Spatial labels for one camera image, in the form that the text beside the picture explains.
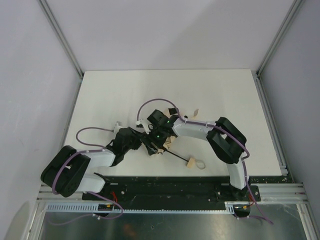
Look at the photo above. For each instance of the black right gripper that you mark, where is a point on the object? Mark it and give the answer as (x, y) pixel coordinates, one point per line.
(152, 145)

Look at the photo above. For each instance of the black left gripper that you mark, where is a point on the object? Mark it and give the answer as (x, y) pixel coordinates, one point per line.
(136, 139)

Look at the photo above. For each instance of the beige and black folding umbrella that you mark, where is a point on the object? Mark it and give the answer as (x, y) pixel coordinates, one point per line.
(191, 162)

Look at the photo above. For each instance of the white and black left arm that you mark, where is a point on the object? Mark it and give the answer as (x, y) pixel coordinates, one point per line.
(68, 172)

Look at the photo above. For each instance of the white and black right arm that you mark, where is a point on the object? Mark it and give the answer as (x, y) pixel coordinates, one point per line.
(227, 142)

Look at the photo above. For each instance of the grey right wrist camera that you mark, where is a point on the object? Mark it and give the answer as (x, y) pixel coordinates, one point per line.
(145, 124)

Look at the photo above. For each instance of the grey slotted cable duct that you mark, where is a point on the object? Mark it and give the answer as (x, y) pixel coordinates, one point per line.
(97, 207)

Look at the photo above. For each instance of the left aluminium frame post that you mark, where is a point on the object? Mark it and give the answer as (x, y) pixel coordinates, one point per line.
(47, 11)

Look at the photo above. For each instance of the aluminium frame post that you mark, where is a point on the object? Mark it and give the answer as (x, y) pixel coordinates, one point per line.
(283, 29)
(47, 11)

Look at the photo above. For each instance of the aluminium extrusion bracket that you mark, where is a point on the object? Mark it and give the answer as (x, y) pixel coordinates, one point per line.
(282, 193)

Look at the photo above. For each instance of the right aluminium frame post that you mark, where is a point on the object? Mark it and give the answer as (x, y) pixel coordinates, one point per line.
(283, 29)

